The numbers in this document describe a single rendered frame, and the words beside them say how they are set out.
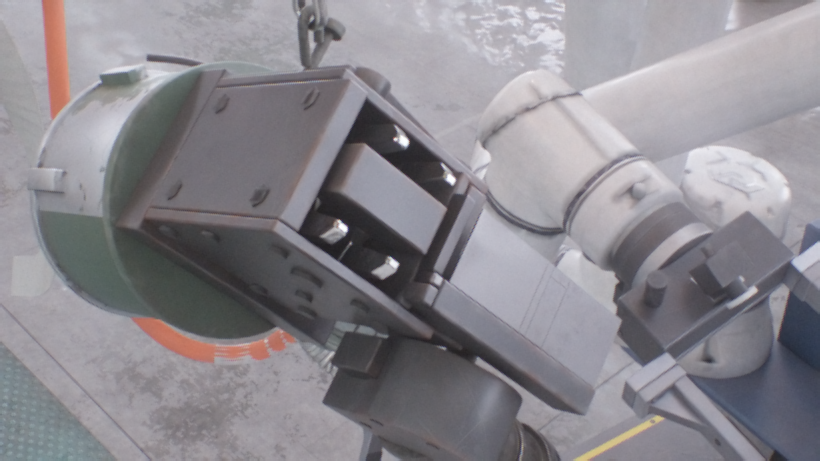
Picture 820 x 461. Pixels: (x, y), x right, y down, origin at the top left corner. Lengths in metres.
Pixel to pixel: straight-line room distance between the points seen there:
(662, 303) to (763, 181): 0.77
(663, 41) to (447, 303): 0.81
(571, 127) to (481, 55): 2.74
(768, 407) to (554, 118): 0.84
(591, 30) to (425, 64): 2.16
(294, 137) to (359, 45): 3.23
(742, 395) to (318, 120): 1.27
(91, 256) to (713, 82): 0.61
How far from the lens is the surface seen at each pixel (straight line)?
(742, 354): 1.71
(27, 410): 2.57
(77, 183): 0.64
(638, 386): 0.86
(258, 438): 2.42
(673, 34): 1.29
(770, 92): 1.06
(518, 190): 0.96
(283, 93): 0.53
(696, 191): 1.58
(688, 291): 0.89
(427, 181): 0.52
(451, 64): 3.62
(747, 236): 0.92
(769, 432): 1.67
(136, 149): 0.60
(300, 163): 0.49
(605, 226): 0.90
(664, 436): 2.00
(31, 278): 1.28
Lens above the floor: 1.75
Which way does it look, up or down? 37 degrees down
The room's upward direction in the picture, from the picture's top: straight up
